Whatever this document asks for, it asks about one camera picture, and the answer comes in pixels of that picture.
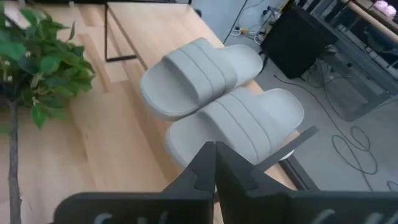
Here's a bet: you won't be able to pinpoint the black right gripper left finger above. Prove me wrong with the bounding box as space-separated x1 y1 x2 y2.
161 141 218 194

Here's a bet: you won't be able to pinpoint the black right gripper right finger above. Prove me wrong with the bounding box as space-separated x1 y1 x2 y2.
216 141 293 202

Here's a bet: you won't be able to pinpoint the grey slide sandal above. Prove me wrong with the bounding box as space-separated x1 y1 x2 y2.
164 86 305 170
139 37 264 122

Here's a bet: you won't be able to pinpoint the wooden shelf with black legs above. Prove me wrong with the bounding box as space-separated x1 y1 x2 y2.
104 0 320 192

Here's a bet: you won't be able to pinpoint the black computer case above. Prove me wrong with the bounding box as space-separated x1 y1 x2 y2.
260 2 338 80

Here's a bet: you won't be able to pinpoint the metal workbench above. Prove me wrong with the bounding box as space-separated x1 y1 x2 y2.
310 0 398 122

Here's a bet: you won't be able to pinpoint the artificial plant in black pot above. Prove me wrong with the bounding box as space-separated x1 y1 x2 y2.
0 6 96 224

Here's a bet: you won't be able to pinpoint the pink round object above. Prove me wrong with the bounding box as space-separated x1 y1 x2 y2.
373 0 397 18

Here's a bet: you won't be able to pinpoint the black aluminium rig frame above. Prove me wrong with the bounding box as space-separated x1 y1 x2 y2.
24 0 320 191

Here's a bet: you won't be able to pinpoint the looped black floor cable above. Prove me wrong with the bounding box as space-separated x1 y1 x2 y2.
273 74 398 192

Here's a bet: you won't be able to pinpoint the white cables with power strip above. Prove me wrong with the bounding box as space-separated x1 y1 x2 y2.
229 24 266 45

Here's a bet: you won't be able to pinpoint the long black floor cable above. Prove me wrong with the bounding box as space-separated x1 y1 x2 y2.
223 0 249 45

